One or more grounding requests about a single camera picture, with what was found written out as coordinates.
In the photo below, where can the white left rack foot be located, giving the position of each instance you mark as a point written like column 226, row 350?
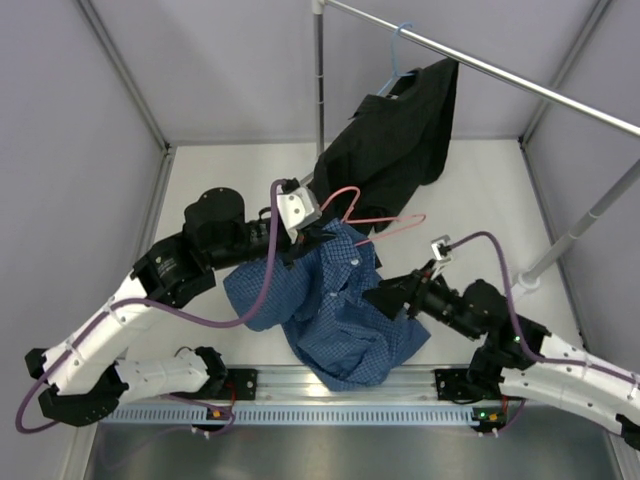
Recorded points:
column 306, row 180

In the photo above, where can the blue checked shirt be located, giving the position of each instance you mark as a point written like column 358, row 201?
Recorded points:
column 318, row 303

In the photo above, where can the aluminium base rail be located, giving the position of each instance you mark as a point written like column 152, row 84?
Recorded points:
column 280, row 382

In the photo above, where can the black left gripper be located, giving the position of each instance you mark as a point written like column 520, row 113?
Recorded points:
column 314, row 234

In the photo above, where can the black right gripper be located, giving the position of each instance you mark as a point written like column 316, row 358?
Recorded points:
column 394, row 293

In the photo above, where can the silver left rack pole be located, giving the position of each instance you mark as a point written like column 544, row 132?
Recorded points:
column 318, row 26

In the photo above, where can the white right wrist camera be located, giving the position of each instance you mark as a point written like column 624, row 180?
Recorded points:
column 443, row 257

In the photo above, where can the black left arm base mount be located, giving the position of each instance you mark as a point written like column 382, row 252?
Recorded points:
column 238, row 384

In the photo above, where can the silver clothes rack top bar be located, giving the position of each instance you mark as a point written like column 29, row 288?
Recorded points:
column 510, row 78

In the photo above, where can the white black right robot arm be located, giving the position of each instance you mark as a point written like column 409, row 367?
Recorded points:
column 518, row 357

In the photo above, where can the blue wire hanger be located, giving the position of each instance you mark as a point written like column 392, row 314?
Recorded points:
column 396, row 72

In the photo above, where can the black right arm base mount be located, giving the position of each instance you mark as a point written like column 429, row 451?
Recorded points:
column 453, row 385

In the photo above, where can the silver right rack pole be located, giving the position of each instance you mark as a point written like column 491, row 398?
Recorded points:
column 584, row 223

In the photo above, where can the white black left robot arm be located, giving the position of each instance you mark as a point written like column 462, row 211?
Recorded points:
column 174, row 271

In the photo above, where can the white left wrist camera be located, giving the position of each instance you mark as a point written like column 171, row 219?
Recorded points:
column 297, row 207

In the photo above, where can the grey slotted cable duct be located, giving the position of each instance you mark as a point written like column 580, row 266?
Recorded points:
column 300, row 415

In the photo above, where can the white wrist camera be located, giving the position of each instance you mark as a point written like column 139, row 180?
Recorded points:
column 443, row 257
column 297, row 207

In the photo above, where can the black pinstriped shirt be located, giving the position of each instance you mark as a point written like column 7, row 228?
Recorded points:
column 393, row 145

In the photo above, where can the silver rack pole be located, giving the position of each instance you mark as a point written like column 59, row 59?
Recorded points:
column 318, row 26
column 584, row 223

